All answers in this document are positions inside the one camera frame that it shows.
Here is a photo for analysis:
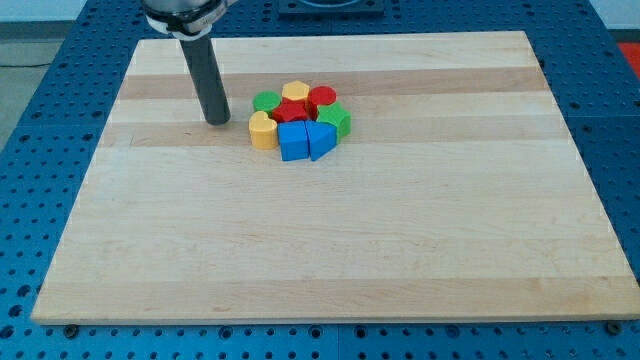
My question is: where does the red star block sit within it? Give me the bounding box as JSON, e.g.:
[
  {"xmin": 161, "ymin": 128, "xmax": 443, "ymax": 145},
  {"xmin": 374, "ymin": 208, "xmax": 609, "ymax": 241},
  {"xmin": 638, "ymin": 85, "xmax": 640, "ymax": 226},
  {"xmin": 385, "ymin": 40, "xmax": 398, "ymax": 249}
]
[{"xmin": 272, "ymin": 102, "xmax": 310, "ymax": 123}]

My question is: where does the blue cube block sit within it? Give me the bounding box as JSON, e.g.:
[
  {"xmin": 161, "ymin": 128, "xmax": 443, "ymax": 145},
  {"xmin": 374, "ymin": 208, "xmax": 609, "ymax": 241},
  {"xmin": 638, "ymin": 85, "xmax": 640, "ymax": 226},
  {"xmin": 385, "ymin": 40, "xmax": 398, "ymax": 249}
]
[{"xmin": 277, "ymin": 121, "xmax": 309, "ymax": 161}]

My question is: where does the blue triangle block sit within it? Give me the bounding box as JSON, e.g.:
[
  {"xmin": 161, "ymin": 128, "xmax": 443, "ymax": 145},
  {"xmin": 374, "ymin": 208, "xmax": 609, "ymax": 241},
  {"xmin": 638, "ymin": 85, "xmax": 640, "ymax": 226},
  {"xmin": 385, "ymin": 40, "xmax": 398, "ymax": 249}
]
[{"xmin": 305, "ymin": 121, "xmax": 337, "ymax": 161}]

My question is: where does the red cylinder block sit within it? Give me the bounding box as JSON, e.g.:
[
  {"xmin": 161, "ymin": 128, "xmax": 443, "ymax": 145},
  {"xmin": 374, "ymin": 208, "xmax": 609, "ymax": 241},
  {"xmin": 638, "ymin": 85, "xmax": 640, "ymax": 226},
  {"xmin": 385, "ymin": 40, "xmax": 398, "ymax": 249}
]
[{"xmin": 307, "ymin": 85, "xmax": 337, "ymax": 120}]

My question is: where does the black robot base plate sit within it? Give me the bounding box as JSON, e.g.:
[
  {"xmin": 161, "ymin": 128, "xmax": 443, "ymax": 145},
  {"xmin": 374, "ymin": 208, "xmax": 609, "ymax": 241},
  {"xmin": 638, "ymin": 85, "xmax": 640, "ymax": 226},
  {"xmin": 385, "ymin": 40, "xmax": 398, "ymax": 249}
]
[{"xmin": 276, "ymin": 0, "xmax": 386, "ymax": 16}]

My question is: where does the green cylinder block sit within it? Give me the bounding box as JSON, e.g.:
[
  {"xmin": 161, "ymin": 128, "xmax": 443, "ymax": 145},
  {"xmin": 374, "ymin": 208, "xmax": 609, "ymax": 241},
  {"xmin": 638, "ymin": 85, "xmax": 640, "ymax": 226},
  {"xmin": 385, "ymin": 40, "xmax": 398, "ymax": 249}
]
[{"xmin": 252, "ymin": 91, "xmax": 282, "ymax": 115}]

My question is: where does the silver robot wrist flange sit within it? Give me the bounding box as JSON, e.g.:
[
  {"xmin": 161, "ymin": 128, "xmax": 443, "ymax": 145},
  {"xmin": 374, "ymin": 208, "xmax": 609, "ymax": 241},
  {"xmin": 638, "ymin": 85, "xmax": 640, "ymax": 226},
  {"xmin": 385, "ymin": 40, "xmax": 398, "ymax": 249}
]
[{"xmin": 141, "ymin": 0, "xmax": 238, "ymax": 41}]

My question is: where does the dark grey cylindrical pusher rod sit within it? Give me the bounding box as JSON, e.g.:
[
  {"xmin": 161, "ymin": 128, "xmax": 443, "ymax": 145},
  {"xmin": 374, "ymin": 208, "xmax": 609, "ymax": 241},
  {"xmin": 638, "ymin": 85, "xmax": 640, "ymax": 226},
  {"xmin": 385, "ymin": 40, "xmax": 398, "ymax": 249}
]
[{"xmin": 180, "ymin": 36, "xmax": 231, "ymax": 125}]

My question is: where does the yellow hexagon block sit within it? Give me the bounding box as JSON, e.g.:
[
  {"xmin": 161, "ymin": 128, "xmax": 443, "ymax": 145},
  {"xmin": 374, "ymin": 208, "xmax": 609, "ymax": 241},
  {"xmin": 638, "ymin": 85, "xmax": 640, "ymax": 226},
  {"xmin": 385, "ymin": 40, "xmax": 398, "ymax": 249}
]
[{"xmin": 281, "ymin": 80, "xmax": 310, "ymax": 104}]

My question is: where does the wooden board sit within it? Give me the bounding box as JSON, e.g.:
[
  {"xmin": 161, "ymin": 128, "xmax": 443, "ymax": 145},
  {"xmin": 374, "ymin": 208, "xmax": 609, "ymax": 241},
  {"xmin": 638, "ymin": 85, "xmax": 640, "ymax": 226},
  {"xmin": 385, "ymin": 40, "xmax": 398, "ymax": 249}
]
[{"xmin": 32, "ymin": 31, "xmax": 639, "ymax": 325}]

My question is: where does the green pentagon block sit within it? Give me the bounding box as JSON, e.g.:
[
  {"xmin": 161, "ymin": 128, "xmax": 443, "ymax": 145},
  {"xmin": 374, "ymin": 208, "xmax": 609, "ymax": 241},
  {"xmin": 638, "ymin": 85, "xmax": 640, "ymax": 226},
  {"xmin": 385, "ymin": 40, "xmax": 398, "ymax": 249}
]
[{"xmin": 316, "ymin": 101, "xmax": 351, "ymax": 143}]

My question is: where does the yellow heart block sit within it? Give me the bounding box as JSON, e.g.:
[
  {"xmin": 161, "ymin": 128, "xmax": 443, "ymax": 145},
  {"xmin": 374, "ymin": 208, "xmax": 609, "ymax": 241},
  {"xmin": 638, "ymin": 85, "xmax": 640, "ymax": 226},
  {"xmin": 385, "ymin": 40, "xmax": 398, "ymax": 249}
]
[{"xmin": 248, "ymin": 111, "xmax": 279, "ymax": 150}]

